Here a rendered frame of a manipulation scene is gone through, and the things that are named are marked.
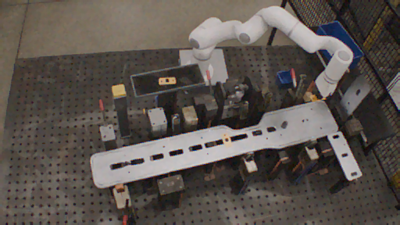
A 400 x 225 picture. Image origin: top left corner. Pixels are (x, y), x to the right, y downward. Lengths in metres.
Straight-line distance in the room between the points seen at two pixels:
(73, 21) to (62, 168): 2.02
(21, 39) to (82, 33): 0.63
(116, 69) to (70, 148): 0.64
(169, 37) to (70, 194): 2.04
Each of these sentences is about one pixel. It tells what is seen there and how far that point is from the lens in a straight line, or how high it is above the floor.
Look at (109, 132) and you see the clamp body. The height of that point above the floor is 1.06.
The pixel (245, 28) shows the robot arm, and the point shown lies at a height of 1.47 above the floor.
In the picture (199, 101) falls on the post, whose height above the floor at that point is 1.10.
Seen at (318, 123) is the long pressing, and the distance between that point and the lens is 2.20.
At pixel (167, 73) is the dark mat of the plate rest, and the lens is 1.98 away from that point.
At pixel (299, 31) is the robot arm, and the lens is 1.73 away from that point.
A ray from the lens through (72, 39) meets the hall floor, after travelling 3.79.
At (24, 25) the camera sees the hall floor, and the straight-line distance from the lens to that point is 4.08.
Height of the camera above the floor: 2.75
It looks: 58 degrees down
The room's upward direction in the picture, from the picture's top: 11 degrees clockwise
